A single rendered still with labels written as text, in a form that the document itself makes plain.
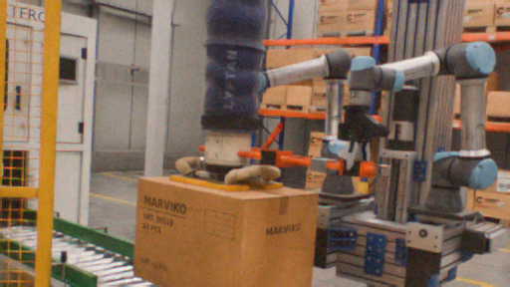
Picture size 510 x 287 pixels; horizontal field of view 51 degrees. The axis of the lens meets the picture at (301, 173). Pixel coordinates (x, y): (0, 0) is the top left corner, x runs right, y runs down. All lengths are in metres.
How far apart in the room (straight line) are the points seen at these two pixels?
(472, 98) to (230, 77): 0.88
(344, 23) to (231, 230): 8.61
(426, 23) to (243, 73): 0.87
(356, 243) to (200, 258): 0.72
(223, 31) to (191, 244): 0.78
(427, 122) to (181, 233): 1.14
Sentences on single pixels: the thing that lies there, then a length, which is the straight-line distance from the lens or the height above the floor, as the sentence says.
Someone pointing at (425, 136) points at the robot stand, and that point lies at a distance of 2.38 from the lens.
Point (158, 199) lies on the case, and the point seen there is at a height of 1.01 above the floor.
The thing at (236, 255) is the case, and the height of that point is 0.88.
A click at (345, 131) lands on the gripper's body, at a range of 1.71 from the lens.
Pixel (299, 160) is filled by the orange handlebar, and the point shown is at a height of 1.21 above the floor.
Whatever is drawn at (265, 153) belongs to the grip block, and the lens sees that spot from 1.89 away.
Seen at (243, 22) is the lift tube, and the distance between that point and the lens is 2.01.
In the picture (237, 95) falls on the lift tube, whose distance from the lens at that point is 2.00.
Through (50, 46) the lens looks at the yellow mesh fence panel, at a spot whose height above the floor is 1.55.
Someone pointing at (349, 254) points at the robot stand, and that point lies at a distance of 2.33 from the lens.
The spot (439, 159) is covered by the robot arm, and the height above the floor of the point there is 1.24.
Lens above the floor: 1.33
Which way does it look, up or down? 5 degrees down
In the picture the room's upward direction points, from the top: 5 degrees clockwise
